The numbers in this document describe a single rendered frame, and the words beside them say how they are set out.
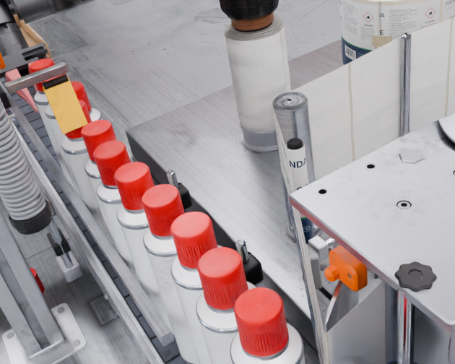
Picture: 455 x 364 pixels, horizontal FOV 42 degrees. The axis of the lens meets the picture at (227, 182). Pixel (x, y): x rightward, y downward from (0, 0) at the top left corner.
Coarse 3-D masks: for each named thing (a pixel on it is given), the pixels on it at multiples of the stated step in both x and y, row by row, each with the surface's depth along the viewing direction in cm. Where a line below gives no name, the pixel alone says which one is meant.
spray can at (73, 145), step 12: (84, 108) 67; (72, 132) 67; (72, 144) 68; (84, 144) 68; (72, 156) 68; (84, 156) 68; (72, 168) 70; (84, 180) 70; (84, 192) 72; (96, 204) 72; (96, 216) 74
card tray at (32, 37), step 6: (18, 18) 168; (18, 24) 170; (24, 24) 163; (24, 30) 167; (30, 30) 158; (24, 36) 164; (30, 36) 162; (36, 36) 154; (30, 42) 159; (36, 42) 158; (42, 42) 150; (48, 48) 148; (48, 54) 149
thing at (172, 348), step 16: (0, 80) 129; (16, 96) 121; (32, 96) 120; (32, 112) 114; (32, 128) 109; (48, 144) 103; (48, 176) 95; (80, 224) 83; (112, 272) 74; (144, 320) 67; (160, 352) 63; (176, 352) 63
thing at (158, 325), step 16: (16, 112) 97; (32, 144) 89; (48, 160) 83; (64, 176) 79; (64, 192) 77; (80, 208) 72; (96, 224) 69; (96, 240) 67; (112, 256) 64; (128, 272) 62; (128, 288) 60; (144, 304) 58; (160, 320) 56; (160, 336) 54
